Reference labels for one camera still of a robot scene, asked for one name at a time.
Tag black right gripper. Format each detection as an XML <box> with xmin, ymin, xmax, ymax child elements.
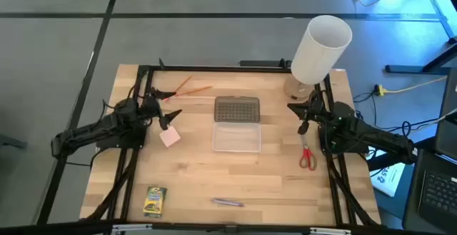
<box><xmin>286</xmin><ymin>91</ymin><xmax>332</xmax><ymax>136</ymax></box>

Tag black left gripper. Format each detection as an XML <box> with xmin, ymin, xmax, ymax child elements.
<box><xmin>141</xmin><ymin>86</ymin><xmax>184</xmax><ymax>131</ymax></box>

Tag orange pencil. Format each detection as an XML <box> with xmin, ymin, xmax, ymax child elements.
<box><xmin>163</xmin><ymin>86</ymin><xmax>213</xmax><ymax>102</ymax></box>
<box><xmin>174</xmin><ymin>75</ymin><xmax>193</xmax><ymax>94</ymax></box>

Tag pink sticky note pad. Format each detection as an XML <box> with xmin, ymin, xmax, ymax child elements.
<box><xmin>159</xmin><ymin>125</ymin><xmax>182</xmax><ymax>149</ymax></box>

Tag red handled scissors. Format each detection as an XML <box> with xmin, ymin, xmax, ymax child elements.
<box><xmin>298</xmin><ymin>134</ymin><xmax>318</xmax><ymax>172</ymax></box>

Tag yellow green crayon box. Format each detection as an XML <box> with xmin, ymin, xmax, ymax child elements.
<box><xmin>142</xmin><ymin>186</ymin><xmax>169</xmax><ymax>219</ymax></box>

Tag purple pen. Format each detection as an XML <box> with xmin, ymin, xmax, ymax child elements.
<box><xmin>211</xmin><ymin>197</ymin><xmax>246</xmax><ymax>209</ymax></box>

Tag clear pencil box grey lid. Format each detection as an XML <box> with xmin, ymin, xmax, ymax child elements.
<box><xmin>211</xmin><ymin>95</ymin><xmax>263</xmax><ymax>154</ymax></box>

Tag white shade table lamp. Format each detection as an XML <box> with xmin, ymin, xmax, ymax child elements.
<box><xmin>282</xmin><ymin>14</ymin><xmax>353</xmax><ymax>101</ymax></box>

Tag white printed box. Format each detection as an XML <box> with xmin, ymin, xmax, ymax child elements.
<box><xmin>368</xmin><ymin>149</ymin><xmax>407</xmax><ymax>198</ymax></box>

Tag black desk leg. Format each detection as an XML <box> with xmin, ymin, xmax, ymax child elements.
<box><xmin>384</xmin><ymin>0</ymin><xmax>457</xmax><ymax>76</ymax></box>

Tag dark monitor screen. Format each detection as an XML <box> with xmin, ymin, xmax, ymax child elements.
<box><xmin>433</xmin><ymin>68</ymin><xmax>457</xmax><ymax>161</ymax></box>

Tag black laptop keyboard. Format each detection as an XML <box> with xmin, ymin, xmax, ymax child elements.
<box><xmin>402</xmin><ymin>148</ymin><xmax>457</xmax><ymax>233</ymax></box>

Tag black aluminium table frame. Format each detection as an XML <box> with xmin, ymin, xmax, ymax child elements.
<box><xmin>80</xmin><ymin>58</ymin><xmax>381</xmax><ymax>227</ymax></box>

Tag yellow extension cable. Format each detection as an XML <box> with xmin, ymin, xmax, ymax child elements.
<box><xmin>385</xmin><ymin>75</ymin><xmax>448</xmax><ymax>95</ymax></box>

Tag black overhead rig rail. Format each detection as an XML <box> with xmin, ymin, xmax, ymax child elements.
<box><xmin>0</xmin><ymin>219</ymin><xmax>457</xmax><ymax>235</ymax></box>

